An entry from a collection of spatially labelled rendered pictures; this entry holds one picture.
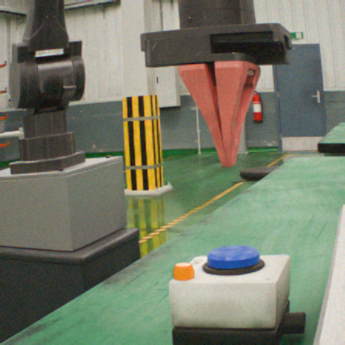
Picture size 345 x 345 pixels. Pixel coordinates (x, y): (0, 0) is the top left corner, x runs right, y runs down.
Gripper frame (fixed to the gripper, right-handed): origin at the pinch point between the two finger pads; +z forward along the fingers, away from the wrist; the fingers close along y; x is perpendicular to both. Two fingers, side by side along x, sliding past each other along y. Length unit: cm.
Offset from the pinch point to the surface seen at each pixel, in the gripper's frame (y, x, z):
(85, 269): -25.9, 25.4, 16.1
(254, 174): -62, 314, 36
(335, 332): 9.3, -19.4, 6.2
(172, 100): -371, 1091, -23
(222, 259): -0.4, -1.4, 7.3
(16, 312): -38, 25, 24
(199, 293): -1.6, -3.5, 9.4
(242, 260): 1.0, -1.2, 7.5
